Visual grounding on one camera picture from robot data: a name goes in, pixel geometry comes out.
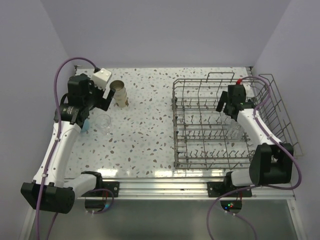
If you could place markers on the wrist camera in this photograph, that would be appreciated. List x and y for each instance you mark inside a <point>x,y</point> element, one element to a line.
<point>101,78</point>
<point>246,85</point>

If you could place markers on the clear glass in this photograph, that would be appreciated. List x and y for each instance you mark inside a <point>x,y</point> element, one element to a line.
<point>103,124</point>
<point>231,128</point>

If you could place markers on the aluminium mounting rail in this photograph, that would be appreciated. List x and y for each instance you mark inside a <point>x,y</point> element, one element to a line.
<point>163,188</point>

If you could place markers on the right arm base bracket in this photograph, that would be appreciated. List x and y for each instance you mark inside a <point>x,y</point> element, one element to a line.
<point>215,189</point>

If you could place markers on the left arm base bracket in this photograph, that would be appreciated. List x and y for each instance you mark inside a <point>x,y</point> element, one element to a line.
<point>113,186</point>

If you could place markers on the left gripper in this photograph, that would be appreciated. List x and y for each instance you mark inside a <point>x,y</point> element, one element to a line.
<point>100,91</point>

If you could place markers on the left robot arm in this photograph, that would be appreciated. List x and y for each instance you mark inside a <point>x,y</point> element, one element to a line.
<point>48,190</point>

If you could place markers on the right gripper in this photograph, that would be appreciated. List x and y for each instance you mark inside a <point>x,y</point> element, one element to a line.
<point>223,99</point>

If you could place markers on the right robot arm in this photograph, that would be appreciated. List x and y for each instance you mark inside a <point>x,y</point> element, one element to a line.
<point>271,163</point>

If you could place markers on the light blue mug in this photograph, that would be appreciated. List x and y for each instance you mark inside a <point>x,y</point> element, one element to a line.
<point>86,126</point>

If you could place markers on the grey wire dish rack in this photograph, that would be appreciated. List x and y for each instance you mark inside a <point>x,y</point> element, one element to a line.
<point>199,139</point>

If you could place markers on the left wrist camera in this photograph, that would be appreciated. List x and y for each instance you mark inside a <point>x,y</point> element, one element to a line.
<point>101,78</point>

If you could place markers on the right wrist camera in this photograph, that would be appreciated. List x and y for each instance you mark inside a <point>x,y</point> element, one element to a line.
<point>246,85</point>

